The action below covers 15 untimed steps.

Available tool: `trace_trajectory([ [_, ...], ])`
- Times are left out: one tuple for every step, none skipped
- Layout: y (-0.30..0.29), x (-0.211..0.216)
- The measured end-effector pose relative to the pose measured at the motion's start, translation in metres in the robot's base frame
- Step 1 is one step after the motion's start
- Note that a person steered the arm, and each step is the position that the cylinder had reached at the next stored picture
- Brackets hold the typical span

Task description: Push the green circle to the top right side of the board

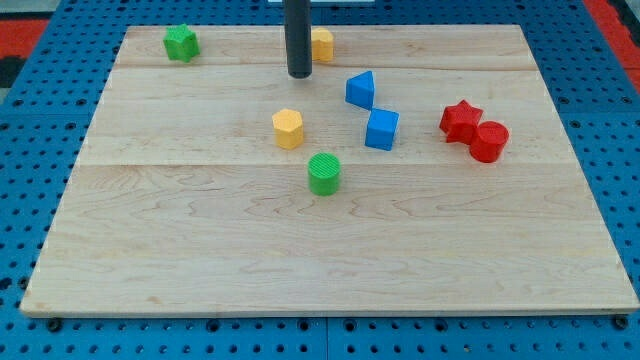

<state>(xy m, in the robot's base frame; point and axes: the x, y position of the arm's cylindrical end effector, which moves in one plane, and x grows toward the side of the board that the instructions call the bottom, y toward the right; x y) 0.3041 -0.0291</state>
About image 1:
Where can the wooden board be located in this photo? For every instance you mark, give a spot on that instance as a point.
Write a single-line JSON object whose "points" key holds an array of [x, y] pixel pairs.
{"points": [[180, 203]]}

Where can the green cylinder block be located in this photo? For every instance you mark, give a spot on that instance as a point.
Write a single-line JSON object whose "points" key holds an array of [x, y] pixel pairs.
{"points": [[324, 171]]}

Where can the yellow hexagon block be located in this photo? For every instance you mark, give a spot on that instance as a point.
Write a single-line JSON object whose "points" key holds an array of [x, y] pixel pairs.
{"points": [[288, 128]]}

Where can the blue cube block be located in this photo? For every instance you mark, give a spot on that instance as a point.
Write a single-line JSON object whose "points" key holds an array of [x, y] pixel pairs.
{"points": [[381, 129]]}

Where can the blue triangle block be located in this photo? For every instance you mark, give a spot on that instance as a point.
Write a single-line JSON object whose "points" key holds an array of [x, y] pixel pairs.
{"points": [[360, 90]]}

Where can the yellow block behind rod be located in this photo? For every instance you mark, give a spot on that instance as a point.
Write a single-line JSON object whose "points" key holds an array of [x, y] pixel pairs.
{"points": [[322, 44]]}

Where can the red star block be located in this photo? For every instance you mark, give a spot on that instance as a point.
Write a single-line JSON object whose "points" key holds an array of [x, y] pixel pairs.
{"points": [[459, 122]]}

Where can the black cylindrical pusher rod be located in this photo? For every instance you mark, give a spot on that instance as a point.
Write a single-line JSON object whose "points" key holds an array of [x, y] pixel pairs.
{"points": [[297, 26]]}

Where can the red cylinder block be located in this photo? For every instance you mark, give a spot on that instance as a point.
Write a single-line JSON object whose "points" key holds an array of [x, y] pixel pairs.
{"points": [[488, 141]]}

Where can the green star block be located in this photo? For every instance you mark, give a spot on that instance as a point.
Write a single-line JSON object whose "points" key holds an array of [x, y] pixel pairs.
{"points": [[181, 43]]}

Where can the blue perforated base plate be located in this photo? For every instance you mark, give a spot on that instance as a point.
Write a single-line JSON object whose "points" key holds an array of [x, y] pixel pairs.
{"points": [[47, 112]]}

